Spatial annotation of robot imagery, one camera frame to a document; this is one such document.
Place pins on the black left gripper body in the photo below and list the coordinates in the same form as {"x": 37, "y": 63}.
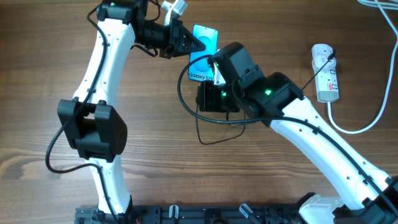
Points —
{"x": 175, "y": 27}

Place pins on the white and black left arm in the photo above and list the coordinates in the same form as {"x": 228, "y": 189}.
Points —
{"x": 90, "y": 120}

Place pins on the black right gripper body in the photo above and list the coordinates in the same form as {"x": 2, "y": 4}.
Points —
{"x": 217, "y": 98}

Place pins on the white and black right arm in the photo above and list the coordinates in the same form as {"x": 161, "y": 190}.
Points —
{"x": 366, "y": 194}

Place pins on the white power strip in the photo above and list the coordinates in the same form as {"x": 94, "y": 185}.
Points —
{"x": 325, "y": 82}

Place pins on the Galaxy S25 smartphone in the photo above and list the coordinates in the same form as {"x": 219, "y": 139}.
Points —
{"x": 200, "y": 70}

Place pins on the white USB charger plug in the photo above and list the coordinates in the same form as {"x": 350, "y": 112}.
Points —
{"x": 324, "y": 62}

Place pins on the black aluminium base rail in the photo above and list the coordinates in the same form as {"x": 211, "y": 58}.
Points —
{"x": 244, "y": 213}

